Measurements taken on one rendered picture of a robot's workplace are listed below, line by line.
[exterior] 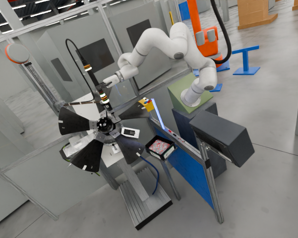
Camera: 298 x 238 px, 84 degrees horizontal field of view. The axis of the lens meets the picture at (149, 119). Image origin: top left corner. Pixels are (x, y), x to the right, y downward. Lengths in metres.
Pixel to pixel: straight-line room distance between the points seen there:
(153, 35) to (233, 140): 0.66
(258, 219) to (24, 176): 2.40
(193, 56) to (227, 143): 0.57
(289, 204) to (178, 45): 1.69
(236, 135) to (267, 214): 1.30
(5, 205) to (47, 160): 1.43
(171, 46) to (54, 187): 2.13
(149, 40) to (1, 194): 3.06
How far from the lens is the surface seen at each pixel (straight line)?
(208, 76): 1.22
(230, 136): 0.77
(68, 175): 2.40
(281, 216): 1.99
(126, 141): 1.30
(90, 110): 1.63
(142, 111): 1.34
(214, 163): 1.98
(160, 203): 2.03
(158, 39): 0.98
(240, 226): 1.91
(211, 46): 4.86
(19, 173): 2.37
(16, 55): 1.79
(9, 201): 3.50
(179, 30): 1.02
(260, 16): 8.80
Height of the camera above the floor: 1.75
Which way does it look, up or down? 30 degrees down
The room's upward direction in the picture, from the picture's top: 23 degrees counter-clockwise
